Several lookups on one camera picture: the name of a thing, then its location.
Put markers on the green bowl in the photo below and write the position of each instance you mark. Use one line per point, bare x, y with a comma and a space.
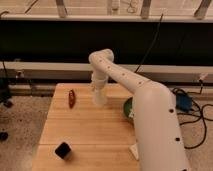
127, 108

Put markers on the white ceramic cup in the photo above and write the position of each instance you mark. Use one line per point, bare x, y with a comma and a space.
99, 98

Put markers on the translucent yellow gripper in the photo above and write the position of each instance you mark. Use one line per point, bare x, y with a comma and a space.
98, 86

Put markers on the grey wall rail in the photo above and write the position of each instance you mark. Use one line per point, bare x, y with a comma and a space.
82, 71

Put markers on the blue power box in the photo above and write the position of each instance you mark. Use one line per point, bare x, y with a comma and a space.
183, 102

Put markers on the white rectangular eraser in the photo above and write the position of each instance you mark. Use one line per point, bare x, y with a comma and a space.
134, 151

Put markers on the red chili pepper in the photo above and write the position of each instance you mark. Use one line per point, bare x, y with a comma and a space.
71, 98

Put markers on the black square cup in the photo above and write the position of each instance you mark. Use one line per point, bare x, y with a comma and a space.
63, 151

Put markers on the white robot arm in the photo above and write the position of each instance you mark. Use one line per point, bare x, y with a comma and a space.
158, 135

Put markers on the black chair base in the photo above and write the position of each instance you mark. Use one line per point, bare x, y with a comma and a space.
5, 96

